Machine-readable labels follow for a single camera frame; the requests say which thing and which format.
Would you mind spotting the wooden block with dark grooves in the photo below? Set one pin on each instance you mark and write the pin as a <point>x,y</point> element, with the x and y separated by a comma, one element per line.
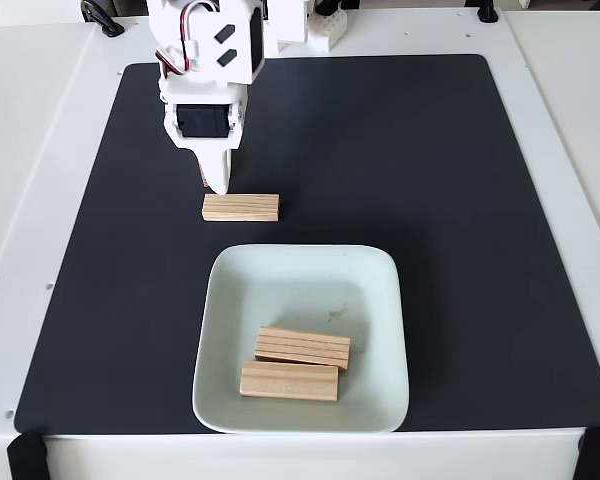
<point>302,347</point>

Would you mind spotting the pale green square plate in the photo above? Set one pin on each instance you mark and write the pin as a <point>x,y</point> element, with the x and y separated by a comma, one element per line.
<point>280,295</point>

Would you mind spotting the white studded base block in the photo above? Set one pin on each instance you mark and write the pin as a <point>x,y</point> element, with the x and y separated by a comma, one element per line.
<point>330,32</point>

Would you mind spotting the black rubber mat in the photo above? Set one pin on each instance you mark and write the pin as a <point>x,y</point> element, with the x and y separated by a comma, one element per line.
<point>130,300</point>

